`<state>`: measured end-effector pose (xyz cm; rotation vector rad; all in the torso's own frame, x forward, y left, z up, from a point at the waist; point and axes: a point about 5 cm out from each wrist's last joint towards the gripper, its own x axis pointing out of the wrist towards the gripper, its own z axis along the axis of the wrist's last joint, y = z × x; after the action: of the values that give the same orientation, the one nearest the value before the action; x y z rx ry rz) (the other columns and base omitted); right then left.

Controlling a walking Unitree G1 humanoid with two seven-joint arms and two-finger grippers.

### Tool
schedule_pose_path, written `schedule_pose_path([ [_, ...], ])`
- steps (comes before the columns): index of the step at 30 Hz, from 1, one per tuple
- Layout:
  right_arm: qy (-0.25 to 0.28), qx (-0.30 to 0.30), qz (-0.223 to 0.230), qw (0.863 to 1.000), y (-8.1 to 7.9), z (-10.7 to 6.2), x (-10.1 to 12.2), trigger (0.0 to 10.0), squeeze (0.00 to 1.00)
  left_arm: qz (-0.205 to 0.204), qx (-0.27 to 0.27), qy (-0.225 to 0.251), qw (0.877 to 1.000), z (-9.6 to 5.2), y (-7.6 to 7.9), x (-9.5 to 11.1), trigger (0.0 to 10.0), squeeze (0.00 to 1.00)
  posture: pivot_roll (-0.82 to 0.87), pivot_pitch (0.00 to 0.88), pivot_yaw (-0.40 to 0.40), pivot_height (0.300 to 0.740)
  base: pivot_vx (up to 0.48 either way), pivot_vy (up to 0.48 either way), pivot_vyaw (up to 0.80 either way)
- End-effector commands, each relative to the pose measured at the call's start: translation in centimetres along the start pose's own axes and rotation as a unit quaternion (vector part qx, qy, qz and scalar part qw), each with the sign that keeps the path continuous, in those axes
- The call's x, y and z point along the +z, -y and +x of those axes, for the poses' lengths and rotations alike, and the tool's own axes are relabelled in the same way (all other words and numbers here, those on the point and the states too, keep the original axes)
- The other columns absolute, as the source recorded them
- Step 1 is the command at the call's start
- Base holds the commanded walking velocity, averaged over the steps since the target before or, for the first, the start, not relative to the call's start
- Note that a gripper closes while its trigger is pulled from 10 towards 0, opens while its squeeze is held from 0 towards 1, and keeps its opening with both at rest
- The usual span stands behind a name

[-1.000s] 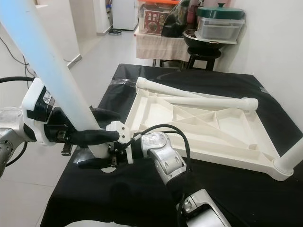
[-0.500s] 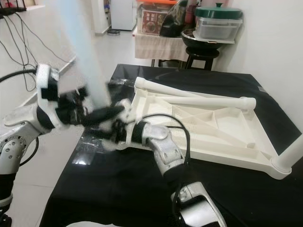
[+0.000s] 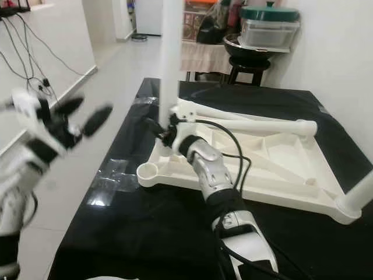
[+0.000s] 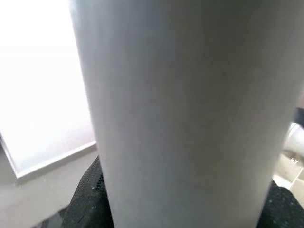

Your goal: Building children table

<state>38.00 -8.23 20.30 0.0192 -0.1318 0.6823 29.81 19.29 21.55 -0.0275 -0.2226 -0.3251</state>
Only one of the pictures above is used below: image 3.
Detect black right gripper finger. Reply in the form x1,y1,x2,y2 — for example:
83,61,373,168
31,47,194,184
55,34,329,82
143,117,168,141

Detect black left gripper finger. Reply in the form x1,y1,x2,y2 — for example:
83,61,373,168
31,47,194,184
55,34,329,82
55,96,85,116
83,105,114,138

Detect clear tape patch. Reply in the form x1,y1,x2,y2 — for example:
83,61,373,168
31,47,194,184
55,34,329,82
87,160,129,208

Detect beige table cover cloth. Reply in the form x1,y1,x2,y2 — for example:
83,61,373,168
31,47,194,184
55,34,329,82
181,41,231,74

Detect white cabinet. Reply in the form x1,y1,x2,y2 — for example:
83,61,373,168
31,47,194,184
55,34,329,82
136,0,164,36

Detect black tablecloth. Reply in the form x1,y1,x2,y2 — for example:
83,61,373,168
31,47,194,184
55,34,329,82
47,77,373,280

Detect orange lidded storage box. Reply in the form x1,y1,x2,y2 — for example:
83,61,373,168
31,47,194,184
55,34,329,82
184,0,207,41

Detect white plastic table top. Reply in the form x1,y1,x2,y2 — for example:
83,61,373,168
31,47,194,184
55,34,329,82
137,98,363,225

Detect clear plastic container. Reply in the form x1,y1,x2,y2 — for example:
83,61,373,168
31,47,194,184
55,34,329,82
239,19,301,50

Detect green pot lid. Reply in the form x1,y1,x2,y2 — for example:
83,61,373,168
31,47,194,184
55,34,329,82
240,2,301,23

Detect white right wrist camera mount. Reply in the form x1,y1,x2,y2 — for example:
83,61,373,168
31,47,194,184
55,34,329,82
171,105,203,153

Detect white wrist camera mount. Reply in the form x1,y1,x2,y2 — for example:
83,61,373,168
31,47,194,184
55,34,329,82
10,87,46,128
171,105,203,153

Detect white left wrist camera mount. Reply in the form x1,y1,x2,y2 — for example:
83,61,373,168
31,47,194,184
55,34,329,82
10,87,46,128

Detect black floor cable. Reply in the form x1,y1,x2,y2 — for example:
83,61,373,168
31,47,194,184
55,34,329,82
0,17,56,103
15,12,88,76

